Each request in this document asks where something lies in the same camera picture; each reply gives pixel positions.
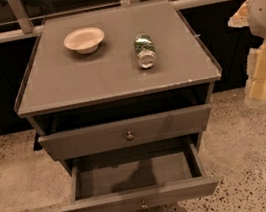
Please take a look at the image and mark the grey drawer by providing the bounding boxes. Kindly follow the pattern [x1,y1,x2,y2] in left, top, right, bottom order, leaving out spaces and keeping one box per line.
[61,144,219,212]
[38,104,211,161]

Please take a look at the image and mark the grey drawer cabinet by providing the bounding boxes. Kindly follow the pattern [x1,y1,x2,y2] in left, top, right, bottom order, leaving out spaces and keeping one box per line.
[0,0,236,185]

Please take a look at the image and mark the brass top drawer knob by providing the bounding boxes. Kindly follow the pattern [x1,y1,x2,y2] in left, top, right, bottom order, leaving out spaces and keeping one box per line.
[126,131,134,141]

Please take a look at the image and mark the brass drawer knob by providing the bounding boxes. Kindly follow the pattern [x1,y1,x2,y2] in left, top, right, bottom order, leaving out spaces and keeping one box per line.
[126,131,134,141]
[141,200,148,209]

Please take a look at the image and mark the brass middle drawer knob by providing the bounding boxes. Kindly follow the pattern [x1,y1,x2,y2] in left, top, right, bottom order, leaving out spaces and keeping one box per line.
[141,200,148,209]

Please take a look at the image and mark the grey top drawer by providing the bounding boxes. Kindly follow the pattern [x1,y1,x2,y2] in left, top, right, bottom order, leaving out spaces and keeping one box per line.
[38,104,211,161]

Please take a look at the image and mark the green soda can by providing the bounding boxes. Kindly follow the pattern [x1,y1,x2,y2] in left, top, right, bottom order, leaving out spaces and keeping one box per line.
[134,33,157,69]

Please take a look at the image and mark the white bowl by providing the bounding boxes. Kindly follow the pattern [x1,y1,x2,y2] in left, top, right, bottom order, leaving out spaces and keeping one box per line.
[63,27,105,55]

